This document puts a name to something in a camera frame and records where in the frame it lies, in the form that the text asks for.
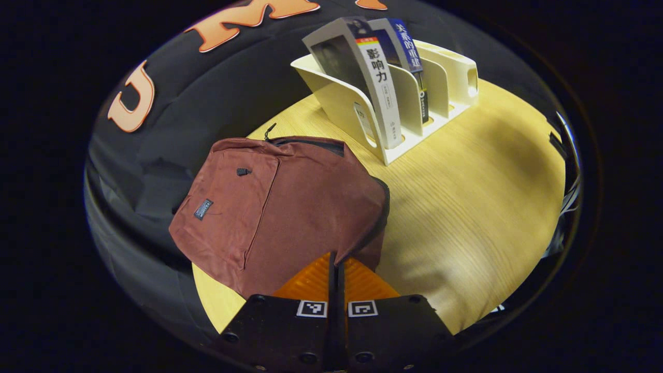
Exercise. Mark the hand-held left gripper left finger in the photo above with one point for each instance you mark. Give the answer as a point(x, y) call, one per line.
point(290, 331)

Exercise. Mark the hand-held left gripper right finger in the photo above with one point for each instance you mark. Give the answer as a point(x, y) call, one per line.
point(393, 331)

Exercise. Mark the maroon schoolbag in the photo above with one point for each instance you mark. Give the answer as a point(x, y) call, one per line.
point(290, 207)

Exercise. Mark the white bookshelf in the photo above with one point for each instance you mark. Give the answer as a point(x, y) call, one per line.
point(342, 103)

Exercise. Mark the grey cover book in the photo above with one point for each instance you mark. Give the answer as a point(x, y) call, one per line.
point(380, 88)

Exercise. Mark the blue cover book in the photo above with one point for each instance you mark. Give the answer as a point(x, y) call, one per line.
point(406, 44)

